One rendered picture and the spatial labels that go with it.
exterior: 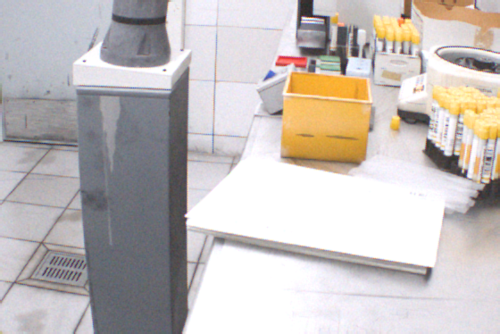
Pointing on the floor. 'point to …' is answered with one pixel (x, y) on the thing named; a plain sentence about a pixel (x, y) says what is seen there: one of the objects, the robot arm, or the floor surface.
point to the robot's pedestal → (135, 205)
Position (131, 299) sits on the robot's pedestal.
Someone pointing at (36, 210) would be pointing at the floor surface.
